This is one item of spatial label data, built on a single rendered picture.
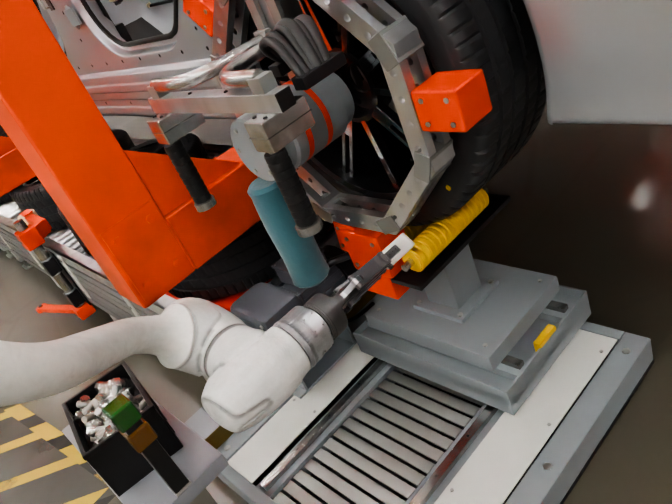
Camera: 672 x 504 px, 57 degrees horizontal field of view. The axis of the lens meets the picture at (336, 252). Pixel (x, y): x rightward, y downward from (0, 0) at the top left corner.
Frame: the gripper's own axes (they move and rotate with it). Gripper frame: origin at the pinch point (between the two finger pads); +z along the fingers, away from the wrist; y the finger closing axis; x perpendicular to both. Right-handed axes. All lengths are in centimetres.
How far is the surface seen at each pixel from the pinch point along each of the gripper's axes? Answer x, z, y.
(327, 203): 20.9, 10.8, -22.4
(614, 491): -63, 10, -26
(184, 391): 29, -23, -118
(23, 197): 166, -6, -187
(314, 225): 10.8, -11.7, 7.7
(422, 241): -0.7, 13.7, -12.4
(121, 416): 11, -50, -9
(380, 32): 22.1, 9.0, 27.6
